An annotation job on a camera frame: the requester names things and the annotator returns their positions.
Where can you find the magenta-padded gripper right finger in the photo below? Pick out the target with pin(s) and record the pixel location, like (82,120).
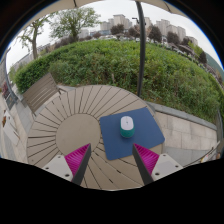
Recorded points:
(163,164)

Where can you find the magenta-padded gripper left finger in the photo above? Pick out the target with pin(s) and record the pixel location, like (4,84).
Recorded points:
(60,165)

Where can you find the white and teal computer mouse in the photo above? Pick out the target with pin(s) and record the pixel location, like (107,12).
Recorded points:
(127,124)

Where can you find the blue mouse pad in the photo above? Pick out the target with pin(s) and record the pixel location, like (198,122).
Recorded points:
(146,133)

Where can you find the grey slatted wooden chair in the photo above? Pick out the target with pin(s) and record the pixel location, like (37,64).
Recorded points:
(40,91)

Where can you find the tall grey sign pillar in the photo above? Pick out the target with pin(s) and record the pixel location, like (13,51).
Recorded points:
(10,95)

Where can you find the green hedge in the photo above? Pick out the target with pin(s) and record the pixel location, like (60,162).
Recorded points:
(100,63)

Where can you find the dark curved parasol pole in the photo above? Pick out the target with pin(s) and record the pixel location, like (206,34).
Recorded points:
(142,53)

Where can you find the thin sparse tree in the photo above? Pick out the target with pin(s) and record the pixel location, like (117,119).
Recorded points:
(34,46)

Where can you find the round leafy tree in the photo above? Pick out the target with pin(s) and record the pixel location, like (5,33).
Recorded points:
(75,21)

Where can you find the far apartment buildings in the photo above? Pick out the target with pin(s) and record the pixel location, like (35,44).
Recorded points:
(118,20)

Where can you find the beige parasol canopy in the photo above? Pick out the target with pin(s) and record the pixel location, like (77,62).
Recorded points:
(60,6)

